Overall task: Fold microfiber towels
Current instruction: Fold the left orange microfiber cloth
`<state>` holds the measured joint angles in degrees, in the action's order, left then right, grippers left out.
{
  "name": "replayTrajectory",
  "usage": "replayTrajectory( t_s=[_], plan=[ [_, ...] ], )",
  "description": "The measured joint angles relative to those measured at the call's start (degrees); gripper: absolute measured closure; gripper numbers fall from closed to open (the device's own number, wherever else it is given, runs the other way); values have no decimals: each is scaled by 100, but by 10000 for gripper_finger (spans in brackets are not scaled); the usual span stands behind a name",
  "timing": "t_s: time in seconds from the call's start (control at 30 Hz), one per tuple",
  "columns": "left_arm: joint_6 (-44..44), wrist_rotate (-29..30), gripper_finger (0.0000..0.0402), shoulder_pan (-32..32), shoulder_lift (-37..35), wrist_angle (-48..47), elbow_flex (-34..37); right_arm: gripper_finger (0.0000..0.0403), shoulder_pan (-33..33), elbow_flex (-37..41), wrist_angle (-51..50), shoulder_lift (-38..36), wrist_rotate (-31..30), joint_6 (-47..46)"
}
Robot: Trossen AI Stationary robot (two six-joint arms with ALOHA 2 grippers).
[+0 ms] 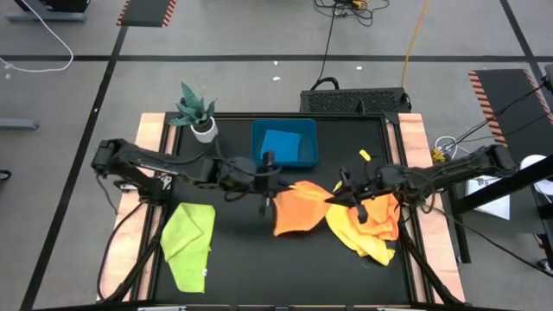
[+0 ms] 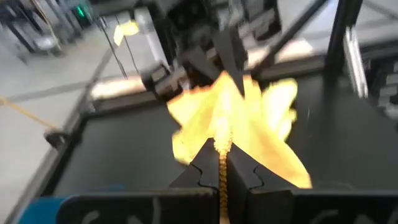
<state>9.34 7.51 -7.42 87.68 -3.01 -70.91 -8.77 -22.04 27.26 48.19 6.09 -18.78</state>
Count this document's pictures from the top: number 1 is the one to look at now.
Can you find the black computer case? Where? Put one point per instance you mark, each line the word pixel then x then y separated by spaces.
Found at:
pixel 354 101

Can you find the white paper sheets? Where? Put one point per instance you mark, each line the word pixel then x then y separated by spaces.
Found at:
pixel 497 207

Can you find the black aluminium table frame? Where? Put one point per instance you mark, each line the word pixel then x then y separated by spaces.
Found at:
pixel 281 115

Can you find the black metal beam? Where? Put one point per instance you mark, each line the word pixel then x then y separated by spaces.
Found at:
pixel 510 183

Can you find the white round object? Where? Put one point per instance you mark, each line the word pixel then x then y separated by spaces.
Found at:
pixel 533 162

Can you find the hazard-striped black floor mat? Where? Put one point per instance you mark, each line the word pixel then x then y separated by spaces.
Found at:
pixel 147 13
pixel 505 86

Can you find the yellow microfiber towel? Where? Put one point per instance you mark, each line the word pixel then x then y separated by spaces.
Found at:
pixel 363 246

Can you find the grey metal bar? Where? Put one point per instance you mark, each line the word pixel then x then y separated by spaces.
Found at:
pixel 17 124

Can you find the lime green microfiber towel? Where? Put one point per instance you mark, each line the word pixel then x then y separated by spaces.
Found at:
pixel 186 242

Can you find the silver aluminium bracket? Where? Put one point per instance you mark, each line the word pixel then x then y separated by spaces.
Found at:
pixel 402 309
pixel 162 309

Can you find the black desktop computer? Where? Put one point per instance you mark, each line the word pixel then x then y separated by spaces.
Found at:
pixel 67 5

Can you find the blue microfiber towel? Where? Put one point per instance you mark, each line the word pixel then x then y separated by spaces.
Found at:
pixel 283 142

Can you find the snake plant in white pot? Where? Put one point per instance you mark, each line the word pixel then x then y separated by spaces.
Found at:
pixel 206 131

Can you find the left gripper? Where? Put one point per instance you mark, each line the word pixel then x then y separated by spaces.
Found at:
pixel 237 173

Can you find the blue plastic bin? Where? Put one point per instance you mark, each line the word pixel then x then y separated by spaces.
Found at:
pixel 309 142

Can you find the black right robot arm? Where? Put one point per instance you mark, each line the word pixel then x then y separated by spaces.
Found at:
pixel 466 166

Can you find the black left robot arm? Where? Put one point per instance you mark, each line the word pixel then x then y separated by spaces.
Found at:
pixel 151 157

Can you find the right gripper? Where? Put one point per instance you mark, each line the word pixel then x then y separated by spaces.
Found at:
pixel 386 181

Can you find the wooden side board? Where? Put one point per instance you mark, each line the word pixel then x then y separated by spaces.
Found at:
pixel 412 134
pixel 149 134

